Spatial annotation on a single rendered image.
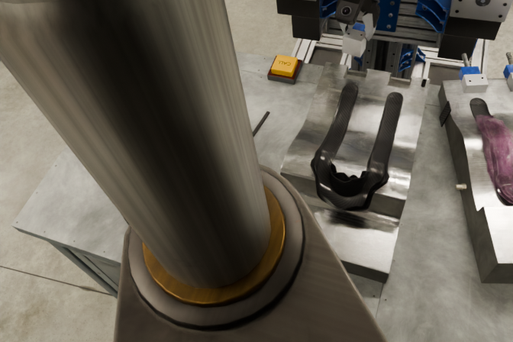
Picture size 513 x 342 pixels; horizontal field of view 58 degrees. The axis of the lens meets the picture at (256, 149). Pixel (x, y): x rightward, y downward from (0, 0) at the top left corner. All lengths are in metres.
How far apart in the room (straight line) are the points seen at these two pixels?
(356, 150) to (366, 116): 0.12
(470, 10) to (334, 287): 1.17
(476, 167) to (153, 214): 0.96
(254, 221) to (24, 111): 2.62
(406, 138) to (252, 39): 1.70
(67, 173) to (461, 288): 0.97
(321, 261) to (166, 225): 0.10
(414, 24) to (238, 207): 1.41
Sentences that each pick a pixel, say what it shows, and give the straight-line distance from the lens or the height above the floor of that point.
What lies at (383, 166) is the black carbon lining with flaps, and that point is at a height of 0.92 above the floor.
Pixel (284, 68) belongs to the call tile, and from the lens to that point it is 1.30.
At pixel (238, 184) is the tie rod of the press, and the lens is 0.16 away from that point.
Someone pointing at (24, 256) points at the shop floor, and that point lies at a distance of 2.27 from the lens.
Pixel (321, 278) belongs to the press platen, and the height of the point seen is 1.54.
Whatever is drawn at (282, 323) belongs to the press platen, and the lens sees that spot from 0.23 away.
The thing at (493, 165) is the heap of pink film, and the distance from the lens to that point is 1.09.
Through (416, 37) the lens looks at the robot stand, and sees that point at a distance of 1.59.
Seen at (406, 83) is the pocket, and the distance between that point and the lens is 1.23.
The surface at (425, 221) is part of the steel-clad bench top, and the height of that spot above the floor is 0.80.
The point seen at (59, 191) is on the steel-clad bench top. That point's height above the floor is 0.80.
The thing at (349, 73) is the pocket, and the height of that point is 0.87.
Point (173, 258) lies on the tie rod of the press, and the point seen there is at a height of 1.58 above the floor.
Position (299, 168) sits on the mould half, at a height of 0.93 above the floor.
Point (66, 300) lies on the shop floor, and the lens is 2.09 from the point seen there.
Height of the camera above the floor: 1.76
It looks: 55 degrees down
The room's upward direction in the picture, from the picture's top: 12 degrees counter-clockwise
